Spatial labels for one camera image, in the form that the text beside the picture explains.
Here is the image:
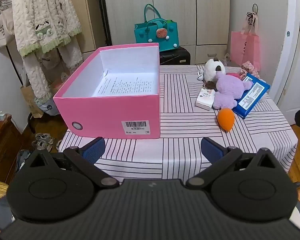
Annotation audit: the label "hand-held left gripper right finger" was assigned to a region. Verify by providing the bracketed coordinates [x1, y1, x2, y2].
[185, 137, 278, 189]

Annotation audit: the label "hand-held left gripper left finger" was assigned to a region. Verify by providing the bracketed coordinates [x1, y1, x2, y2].
[27, 137, 120, 188]

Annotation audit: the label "orange makeup sponge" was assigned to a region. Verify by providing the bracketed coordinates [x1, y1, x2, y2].
[217, 108, 235, 132]

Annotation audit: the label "pink cardboard box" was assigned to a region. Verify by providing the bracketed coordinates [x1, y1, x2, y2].
[53, 42, 161, 139]

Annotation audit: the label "white tissue packet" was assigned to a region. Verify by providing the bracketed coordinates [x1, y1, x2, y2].
[195, 87, 217, 111]

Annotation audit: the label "blue wet wipes pack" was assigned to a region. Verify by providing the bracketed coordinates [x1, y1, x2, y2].
[233, 72, 271, 119]

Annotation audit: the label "purple plush toy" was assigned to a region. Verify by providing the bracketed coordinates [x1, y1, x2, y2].
[212, 70, 253, 110]

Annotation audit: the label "pink floral cloth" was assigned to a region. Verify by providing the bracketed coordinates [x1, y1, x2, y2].
[241, 61, 261, 79]

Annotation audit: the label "striped tablecloth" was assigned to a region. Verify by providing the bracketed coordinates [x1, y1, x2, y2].
[57, 64, 298, 183]

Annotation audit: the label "white door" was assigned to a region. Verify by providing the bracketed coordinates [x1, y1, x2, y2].
[265, 0, 300, 125]

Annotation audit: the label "patterned sneaker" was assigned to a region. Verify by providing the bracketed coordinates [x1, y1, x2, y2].
[32, 140, 51, 152]
[35, 133, 54, 143]

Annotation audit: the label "printed paper sheet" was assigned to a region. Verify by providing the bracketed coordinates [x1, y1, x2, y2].
[92, 73, 155, 97]

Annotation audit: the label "white cat plush toy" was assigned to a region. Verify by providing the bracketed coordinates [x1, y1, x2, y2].
[204, 57, 226, 90]

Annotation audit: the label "brown paper bag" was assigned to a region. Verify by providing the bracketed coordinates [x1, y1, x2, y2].
[20, 84, 44, 118]

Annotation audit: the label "brown wooden cabinet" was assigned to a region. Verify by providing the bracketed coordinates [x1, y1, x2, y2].
[0, 110, 23, 183]

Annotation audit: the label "pink shopping bag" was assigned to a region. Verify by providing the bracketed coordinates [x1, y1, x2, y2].
[230, 12, 261, 72]

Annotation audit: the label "cream fluffy pajama pants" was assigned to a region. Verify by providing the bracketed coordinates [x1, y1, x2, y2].
[22, 39, 83, 105]

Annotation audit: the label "black suitcase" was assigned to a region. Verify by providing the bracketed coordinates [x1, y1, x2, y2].
[159, 46, 191, 66]

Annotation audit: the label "teal felt tote bag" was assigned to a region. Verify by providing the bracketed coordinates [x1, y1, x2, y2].
[134, 4, 178, 52]

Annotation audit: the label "light wood wardrobe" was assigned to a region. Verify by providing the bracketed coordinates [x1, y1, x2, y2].
[65, 0, 290, 67]

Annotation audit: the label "beige canvas tote bag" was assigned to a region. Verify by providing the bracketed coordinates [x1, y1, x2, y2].
[0, 7, 17, 54]

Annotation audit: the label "cream fluffy pajama jacket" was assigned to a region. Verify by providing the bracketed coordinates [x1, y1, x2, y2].
[12, 0, 82, 57]

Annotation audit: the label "black wire hook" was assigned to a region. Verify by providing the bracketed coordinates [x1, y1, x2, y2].
[246, 3, 259, 26]

